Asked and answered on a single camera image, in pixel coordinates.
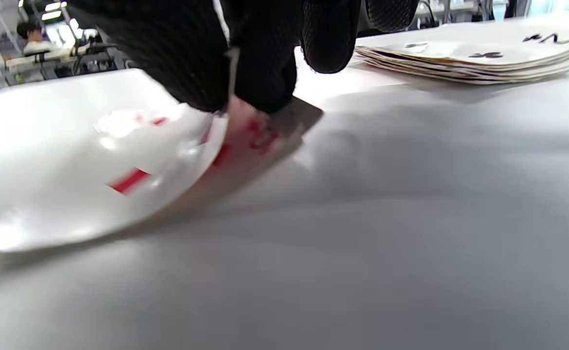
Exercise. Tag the pile of face-up clubs cards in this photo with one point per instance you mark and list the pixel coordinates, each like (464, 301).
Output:
(459, 53)

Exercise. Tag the red diamonds playing card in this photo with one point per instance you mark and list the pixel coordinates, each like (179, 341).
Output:
(274, 141)
(46, 146)

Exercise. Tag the person's right hand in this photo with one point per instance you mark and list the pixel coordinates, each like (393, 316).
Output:
(177, 48)

